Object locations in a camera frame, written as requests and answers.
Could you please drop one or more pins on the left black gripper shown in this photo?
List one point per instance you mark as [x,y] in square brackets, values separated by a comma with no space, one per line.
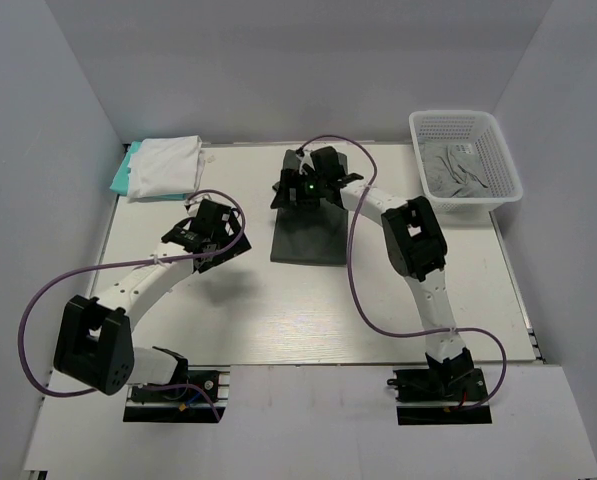
[240,246]

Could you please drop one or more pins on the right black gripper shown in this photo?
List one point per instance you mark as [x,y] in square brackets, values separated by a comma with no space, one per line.
[294,178]

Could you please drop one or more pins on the dark grey t-shirt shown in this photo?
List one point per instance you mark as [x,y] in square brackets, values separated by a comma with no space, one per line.
[309,236]

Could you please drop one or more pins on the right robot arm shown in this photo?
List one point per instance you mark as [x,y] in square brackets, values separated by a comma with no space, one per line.
[415,246]

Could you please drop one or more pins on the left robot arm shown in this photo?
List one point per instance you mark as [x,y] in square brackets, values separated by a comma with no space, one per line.
[95,344]

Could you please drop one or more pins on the folded white t-shirt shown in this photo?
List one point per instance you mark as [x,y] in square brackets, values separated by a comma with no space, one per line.
[163,167]

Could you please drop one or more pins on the folded teal t-shirt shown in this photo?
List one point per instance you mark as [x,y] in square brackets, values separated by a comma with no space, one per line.
[120,177]

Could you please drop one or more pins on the light grey t-shirt in basket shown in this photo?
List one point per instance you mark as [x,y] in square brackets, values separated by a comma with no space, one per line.
[452,172]

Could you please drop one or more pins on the white plastic basket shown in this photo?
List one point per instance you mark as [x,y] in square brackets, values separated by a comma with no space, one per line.
[477,132]

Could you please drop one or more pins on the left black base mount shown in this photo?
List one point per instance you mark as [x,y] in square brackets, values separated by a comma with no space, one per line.
[202,400]

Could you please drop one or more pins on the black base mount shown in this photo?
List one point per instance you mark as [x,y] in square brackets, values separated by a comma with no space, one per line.
[439,397]
[202,400]

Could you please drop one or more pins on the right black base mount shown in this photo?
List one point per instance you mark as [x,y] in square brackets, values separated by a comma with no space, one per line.
[439,397]

